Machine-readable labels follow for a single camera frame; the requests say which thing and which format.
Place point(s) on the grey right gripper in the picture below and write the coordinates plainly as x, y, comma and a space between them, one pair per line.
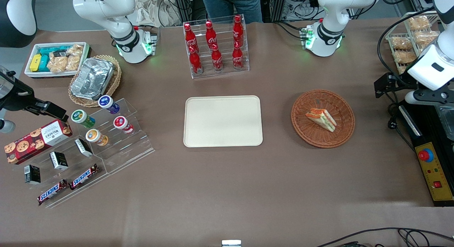
15, 97

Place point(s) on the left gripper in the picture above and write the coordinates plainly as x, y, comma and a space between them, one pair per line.
403, 84

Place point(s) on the triangular sandwich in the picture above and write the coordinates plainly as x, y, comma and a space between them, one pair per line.
321, 117

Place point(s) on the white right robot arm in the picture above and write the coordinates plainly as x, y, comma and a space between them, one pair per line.
120, 37

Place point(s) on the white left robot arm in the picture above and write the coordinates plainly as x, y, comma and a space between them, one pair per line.
330, 27

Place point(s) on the aluminium foil tray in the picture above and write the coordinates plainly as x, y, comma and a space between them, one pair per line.
92, 78

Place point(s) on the oval tan wicker basket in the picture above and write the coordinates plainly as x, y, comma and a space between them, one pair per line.
115, 80

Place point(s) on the round brown wicker basket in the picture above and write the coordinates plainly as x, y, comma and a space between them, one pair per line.
312, 133

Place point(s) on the beige rectangular tray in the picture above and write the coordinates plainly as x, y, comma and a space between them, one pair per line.
220, 121

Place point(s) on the wrapped bread packet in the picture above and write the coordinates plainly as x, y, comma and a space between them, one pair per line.
401, 43
402, 69
406, 57
418, 22
425, 38

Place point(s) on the green lid yogurt cup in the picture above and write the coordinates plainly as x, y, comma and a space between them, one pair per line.
79, 116

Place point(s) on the red cookie box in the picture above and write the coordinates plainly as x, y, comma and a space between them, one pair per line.
35, 140

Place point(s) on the white rectangular bin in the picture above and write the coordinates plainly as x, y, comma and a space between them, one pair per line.
42, 75

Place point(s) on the orange lid yogurt cup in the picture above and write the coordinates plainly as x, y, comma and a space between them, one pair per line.
93, 135

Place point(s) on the small black carton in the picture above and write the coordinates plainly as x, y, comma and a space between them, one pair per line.
83, 147
58, 161
32, 174

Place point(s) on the clear cracker packet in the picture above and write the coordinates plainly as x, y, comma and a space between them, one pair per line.
56, 64
73, 60

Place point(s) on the white round knob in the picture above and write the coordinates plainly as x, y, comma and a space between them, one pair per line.
6, 126

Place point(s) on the teal small box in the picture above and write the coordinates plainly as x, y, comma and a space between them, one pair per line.
44, 63
53, 50

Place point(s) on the yellow small box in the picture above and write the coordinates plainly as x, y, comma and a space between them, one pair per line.
35, 62

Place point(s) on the clear acrylic stepped riser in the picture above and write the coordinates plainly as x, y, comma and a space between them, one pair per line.
72, 162
138, 140

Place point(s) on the black appliance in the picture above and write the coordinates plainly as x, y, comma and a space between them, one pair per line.
425, 126

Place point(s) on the blue lid yogurt cup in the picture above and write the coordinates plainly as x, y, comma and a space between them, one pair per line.
106, 102

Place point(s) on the steel pan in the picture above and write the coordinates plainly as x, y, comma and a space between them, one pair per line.
447, 121

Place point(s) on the red lid yogurt cup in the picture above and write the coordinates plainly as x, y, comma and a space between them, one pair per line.
120, 122

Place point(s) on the snickers chocolate bar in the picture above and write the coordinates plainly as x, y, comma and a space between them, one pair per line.
52, 192
84, 176

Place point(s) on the yellow emergency stop control box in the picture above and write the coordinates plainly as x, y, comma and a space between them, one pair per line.
434, 169

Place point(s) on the white crumpled cloth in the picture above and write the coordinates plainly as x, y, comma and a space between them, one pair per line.
156, 12

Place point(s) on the red cola bottle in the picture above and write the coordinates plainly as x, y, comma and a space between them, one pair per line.
237, 57
238, 30
190, 39
195, 62
216, 59
211, 36

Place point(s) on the clear acrylic bottle rack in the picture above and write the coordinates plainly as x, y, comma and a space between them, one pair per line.
224, 72

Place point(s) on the person in blue jeans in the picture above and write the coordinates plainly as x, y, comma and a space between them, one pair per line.
227, 5

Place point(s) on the small silver device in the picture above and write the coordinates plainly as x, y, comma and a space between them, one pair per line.
231, 243

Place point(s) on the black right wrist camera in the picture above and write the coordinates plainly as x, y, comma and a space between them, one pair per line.
17, 99

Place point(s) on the black metal frame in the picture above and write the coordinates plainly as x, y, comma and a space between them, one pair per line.
184, 5
278, 5

